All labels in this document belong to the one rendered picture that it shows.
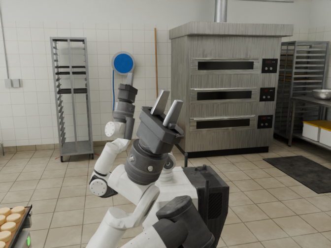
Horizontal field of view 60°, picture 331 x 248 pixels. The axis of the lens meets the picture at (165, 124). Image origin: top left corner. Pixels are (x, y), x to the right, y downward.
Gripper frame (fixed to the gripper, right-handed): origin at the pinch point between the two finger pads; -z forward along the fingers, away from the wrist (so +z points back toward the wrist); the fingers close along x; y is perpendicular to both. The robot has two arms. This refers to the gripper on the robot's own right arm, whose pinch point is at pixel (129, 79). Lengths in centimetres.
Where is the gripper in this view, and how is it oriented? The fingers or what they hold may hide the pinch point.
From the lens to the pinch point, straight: 129.7
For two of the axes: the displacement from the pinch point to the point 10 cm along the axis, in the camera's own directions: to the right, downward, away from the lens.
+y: -9.5, -1.4, 2.9
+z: -1.7, 9.8, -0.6
